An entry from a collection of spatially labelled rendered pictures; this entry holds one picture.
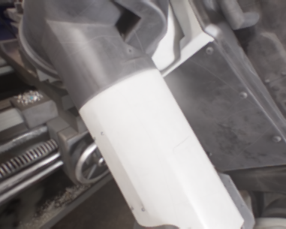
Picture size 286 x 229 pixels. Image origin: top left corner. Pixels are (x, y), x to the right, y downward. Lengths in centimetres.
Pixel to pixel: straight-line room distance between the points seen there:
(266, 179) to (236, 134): 10
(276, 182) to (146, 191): 23
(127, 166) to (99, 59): 9
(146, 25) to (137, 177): 12
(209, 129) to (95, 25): 20
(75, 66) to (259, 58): 19
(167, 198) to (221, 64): 15
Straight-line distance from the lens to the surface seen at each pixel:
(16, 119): 80
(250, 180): 37
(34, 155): 80
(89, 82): 17
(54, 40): 19
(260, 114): 26
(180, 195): 17
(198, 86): 26
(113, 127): 16
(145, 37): 17
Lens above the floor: 129
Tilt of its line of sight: 38 degrees down
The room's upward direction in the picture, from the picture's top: 5 degrees clockwise
